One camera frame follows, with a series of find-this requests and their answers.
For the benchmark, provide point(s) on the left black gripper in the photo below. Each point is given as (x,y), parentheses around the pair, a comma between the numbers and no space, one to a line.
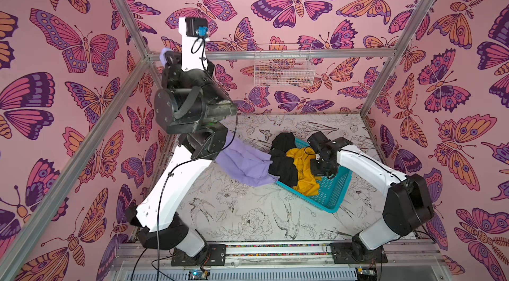
(173,69)

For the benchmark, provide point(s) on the white wire wall basket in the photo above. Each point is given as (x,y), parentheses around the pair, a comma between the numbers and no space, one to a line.
(283,67)

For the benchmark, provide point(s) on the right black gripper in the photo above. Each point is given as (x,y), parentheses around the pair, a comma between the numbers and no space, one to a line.
(320,142)

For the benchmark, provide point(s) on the mustard yellow t-shirt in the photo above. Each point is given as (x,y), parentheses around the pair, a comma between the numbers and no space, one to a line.
(307,184)

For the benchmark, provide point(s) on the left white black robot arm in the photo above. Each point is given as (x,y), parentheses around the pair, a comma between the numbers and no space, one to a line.
(191,105)

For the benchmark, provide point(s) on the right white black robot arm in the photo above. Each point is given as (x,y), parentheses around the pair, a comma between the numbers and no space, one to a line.
(407,201)

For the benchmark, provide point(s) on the teal plastic laundry basket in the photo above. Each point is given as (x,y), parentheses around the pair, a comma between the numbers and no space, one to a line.
(331,192)

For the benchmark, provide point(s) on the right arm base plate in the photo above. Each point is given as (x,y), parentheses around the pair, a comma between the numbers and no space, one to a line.
(351,253)

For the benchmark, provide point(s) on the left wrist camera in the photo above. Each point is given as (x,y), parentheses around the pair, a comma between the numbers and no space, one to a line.
(196,27)

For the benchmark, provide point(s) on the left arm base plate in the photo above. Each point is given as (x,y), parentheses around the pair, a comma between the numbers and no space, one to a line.
(210,255)

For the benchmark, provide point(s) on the black t-shirt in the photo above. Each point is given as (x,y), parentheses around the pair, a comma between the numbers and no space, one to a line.
(288,160)

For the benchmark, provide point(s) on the lavender purple t-shirt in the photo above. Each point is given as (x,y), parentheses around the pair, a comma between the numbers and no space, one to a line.
(244,163)

